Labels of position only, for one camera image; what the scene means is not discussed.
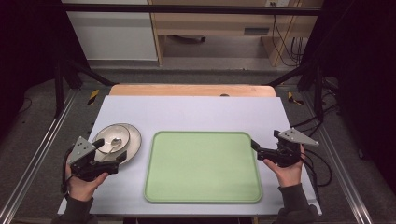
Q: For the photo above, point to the yellow black tape marker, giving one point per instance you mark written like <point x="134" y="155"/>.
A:
<point x="93" y="96"/>
<point x="292" y="98"/>

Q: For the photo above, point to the wooden table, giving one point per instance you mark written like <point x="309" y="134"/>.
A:
<point x="186" y="90"/>

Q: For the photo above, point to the white ceramic bowl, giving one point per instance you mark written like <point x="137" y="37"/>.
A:
<point x="113" y="140"/>

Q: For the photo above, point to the beige ceramic plate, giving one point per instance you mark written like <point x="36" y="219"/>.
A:
<point x="135" y="143"/>

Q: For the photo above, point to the aluminium floor rail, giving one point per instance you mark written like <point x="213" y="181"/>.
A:
<point x="342" y="174"/>
<point x="34" y="155"/>

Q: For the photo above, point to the metal spoon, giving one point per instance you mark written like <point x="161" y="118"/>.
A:
<point x="114" y="143"/>

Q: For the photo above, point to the wooden desk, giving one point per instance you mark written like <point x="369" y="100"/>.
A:
<point x="218" y="25"/>

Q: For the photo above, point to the person's left hand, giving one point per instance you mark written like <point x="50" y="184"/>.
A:
<point x="81" y="188"/>

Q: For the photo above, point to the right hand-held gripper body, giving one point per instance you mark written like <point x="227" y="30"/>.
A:
<point x="291" y="146"/>

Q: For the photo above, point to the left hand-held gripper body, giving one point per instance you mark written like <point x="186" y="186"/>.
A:
<point x="81" y="150"/>

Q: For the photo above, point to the white table board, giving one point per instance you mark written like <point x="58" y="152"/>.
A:
<point x="193" y="113"/>

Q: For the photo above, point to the person's right hand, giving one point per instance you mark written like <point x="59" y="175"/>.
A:
<point x="289" y="175"/>

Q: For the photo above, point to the green tray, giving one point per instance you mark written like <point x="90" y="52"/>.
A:
<point x="202" y="168"/>

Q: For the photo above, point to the white wall socket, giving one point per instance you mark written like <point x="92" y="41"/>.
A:
<point x="277" y="2"/>

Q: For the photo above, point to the white cabinet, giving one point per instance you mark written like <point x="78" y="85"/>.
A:
<point x="115" y="34"/>

